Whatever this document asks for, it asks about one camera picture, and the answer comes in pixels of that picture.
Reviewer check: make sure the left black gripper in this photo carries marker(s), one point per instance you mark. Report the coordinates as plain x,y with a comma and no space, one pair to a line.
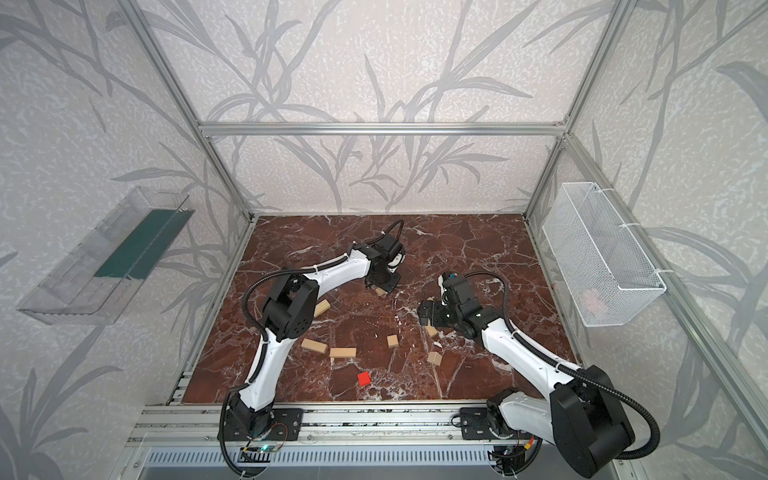
380,278

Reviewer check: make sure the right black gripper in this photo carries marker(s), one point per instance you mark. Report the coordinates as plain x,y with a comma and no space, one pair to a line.
433,310

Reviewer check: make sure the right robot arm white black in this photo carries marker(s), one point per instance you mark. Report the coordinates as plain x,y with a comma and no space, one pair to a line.
578,411

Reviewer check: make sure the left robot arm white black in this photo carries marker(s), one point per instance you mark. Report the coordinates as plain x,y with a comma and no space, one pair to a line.
281,306

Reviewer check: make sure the red cube block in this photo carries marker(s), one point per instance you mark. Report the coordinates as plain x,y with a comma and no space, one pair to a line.
364,379

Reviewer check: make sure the small wood cube right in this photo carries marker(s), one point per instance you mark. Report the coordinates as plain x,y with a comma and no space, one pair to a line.
434,358

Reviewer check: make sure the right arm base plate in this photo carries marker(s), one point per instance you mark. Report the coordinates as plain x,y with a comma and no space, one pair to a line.
476,423

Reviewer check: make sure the white wire mesh basket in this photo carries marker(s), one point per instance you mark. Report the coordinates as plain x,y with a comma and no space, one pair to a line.
606,271

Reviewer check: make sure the aluminium front rail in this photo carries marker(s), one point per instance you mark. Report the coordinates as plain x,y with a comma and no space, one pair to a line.
317,423

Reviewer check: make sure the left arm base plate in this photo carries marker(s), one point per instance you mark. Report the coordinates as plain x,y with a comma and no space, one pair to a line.
281,424

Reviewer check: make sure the clear plastic wall bin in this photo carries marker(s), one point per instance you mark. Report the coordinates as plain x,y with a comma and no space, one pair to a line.
97,280

